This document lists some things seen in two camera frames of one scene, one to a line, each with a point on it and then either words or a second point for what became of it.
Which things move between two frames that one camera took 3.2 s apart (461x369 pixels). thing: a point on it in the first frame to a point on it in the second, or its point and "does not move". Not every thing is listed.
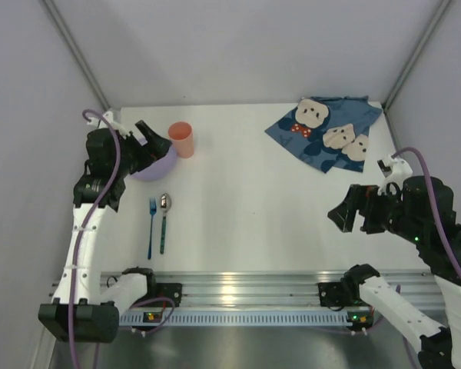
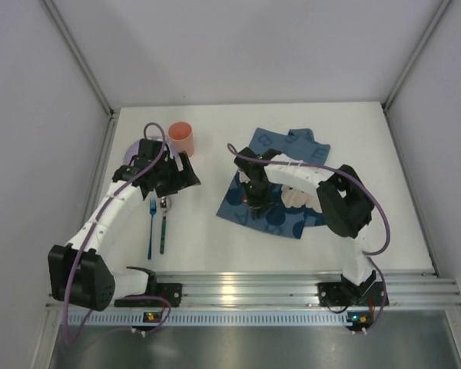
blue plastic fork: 153,211 does not move
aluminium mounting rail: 290,290 does not move
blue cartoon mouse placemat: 328,132 to 296,144
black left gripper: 139,150 to 185,174
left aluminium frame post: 63,28 does not move
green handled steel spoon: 165,204 does not move
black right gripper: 362,209 to 256,196
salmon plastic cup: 180,134 does not move
